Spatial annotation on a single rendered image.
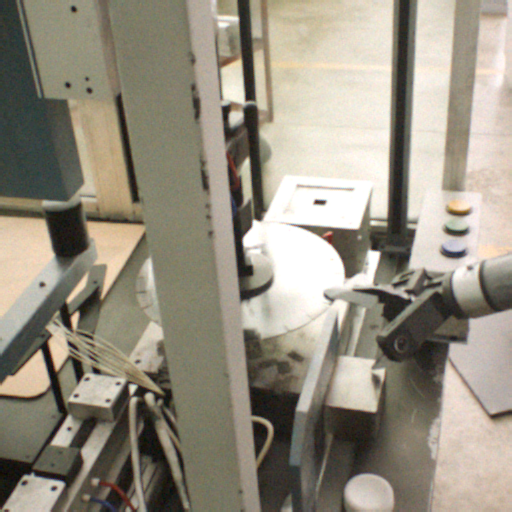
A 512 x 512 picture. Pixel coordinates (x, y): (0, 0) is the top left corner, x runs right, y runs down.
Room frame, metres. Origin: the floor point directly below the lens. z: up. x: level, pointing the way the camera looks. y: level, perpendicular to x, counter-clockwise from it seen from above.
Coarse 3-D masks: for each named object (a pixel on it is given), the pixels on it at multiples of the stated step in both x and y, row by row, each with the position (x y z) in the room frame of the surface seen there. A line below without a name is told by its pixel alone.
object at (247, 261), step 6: (240, 246) 0.97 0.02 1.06; (240, 252) 0.96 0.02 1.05; (240, 258) 0.96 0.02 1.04; (246, 258) 0.98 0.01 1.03; (240, 264) 0.96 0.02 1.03; (246, 264) 0.97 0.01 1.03; (252, 264) 0.97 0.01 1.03; (240, 270) 0.96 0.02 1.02; (246, 270) 0.96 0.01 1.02; (252, 270) 0.96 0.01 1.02; (240, 276) 0.96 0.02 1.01; (246, 276) 0.96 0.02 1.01
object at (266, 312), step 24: (264, 240) 1.15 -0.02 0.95; (288, 240) 1.14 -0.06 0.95; (312, 240) 1.14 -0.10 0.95; (144, 264) 1.10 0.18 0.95; (288, 264) 1.07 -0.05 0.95; (312, 264) 1.07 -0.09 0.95; (336, 264) 1.06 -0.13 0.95; (144, 288) 1.04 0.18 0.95; (264, 288) 1.01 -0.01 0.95; (288, 288) 1.01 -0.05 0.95; (312, 288) 1.00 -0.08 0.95; (144, 312) 0.97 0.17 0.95; (264, 312) 0.95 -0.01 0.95; (288, 312) 0.94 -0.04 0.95; (312, 312) 0.94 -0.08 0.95; (264, 336) 0.89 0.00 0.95
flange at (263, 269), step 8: (256, 256) 1.09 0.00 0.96; (264, 256) 1.09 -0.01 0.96; (256, 264) 1.06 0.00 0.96; (264, 264) 1.06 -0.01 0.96; (272, 264) 1.06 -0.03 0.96; (256, 272) 1.04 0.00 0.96; (264, 272) 1.04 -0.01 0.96; (272, 272) 1.04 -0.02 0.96; (240, 280) 1.02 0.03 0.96; (248, 280) 1.02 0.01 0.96; (256, 280) 1.02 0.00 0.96; (264, 280) 1.02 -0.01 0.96; (272, 280) 1.03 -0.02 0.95; (240, 288) 1.00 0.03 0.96; (248, 288) 1.00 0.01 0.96; (256, 288) 1.00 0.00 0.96
